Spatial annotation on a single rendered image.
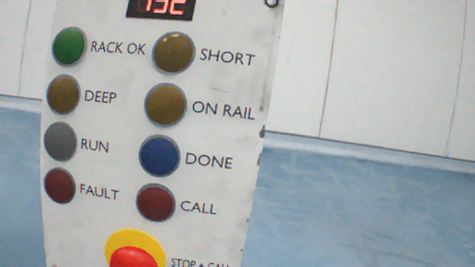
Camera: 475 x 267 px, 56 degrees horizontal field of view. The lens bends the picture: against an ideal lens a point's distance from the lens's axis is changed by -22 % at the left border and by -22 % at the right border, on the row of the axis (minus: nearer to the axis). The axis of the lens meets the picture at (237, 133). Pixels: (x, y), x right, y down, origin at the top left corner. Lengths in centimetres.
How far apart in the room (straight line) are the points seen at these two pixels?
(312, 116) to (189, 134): 352
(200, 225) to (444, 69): 381
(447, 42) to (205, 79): 382
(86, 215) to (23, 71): 372
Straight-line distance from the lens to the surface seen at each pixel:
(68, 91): 38
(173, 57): 37
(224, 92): 38
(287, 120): 388
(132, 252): 39
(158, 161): 38
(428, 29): 406
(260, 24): 37
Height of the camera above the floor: 106
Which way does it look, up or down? 15 degrees down
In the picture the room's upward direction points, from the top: 9 degrees clockwise
